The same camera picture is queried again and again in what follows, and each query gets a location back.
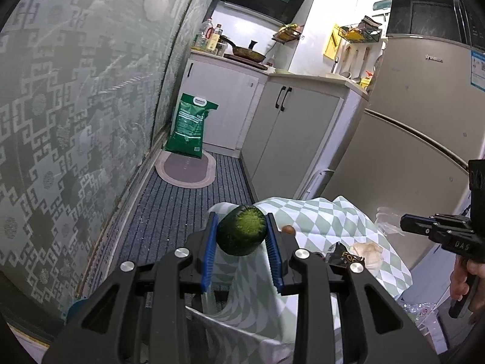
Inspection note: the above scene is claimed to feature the oval floor mat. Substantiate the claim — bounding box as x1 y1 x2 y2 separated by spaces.
155 151 217 189

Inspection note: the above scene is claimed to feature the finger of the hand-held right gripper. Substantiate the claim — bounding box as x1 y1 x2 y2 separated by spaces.
400 216 445 236
402 213 474 227

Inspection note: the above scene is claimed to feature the green rice bag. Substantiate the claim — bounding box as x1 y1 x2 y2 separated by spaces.
164 93 219 159

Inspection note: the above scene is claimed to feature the person's right hand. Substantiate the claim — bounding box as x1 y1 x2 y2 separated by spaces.
450 256 481 315

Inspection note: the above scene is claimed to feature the clear plastic bag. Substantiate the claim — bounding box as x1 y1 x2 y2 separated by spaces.
375 207 408 236

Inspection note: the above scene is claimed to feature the large green patterned door panel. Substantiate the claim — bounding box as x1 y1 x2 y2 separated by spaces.
0 0 213 321

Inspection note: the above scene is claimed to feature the narrow green patterned door panel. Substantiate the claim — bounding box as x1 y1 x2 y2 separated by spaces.
152 0 229 153

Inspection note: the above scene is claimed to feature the striped floor mat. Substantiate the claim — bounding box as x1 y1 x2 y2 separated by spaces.
114 152 263 296

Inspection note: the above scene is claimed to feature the green cucumber piece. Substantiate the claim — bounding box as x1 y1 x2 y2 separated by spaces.
216 205 267 257

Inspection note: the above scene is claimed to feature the white plastic bag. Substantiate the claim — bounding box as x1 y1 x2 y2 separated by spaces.
186 305 297 364

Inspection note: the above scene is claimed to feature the yellow oil bottle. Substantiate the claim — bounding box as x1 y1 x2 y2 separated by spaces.
208 24 222 55

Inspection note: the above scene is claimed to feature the frying pan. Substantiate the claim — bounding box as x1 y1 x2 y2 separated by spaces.
220 36 267 63

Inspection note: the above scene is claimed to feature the green white checkered tablecloth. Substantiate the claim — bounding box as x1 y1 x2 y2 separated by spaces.
197 196 413 364

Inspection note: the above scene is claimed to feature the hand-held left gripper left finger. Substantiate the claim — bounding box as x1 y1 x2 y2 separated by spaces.
42 212 219 364

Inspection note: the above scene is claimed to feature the clear bottle red cap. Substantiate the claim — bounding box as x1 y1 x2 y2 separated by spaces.
199 18 215 52

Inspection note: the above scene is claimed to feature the grey kitchen cabinet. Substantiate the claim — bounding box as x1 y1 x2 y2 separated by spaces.
240 71 370 202

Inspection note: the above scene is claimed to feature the clear crinkled plastic wrap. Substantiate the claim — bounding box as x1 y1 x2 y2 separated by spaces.
401 299 445 335

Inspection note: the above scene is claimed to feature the teal plastic bin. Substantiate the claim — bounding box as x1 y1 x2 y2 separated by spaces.
66 298 90 320

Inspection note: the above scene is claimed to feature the yellow hanging board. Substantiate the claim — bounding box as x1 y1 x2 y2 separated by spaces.
324 25 342 60

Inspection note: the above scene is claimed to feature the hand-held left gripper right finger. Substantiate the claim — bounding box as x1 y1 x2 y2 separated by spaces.
265 212 440 364

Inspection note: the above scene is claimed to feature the black microwave oven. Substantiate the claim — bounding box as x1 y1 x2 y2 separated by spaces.
386 0 475 45

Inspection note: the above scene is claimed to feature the black wire wall rack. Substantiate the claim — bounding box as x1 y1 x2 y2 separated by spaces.
338 15 383 42

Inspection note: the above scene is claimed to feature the white kitchen cabinet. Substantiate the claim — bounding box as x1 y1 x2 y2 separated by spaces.
181 51 270 151

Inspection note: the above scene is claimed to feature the wall spice rack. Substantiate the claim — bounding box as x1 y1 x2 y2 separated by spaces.
272 24 304 45

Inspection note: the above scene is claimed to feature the beige refrigerator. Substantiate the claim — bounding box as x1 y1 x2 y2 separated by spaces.
314 32 485 271

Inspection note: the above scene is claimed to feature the black snack packet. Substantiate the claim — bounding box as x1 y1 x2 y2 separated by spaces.
322 242 366 268

